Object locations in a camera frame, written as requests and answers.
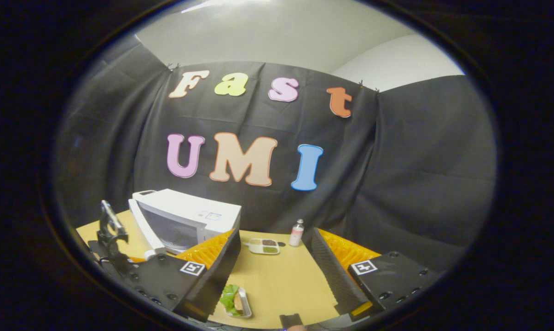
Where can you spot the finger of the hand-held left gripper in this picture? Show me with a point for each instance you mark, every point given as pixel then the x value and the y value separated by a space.
pixel 112 220

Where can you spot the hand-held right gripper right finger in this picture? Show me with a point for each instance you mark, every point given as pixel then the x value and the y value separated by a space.
pixel 337 276

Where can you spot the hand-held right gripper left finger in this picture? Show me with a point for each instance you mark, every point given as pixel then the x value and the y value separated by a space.
pixel 222 271

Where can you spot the white rectangular food plate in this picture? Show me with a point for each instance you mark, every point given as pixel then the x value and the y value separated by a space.
pixel 246 303

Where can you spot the white microwave oven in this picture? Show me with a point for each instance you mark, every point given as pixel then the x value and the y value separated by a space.
pixel 189 207

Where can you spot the white divided condiment dish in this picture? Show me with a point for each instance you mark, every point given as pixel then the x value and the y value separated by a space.
pixel 264 246

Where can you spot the small white pink-label bottle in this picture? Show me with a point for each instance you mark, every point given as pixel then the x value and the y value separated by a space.
pixel 296 235

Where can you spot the small black block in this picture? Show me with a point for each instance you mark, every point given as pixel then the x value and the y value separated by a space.
pixel 291 321

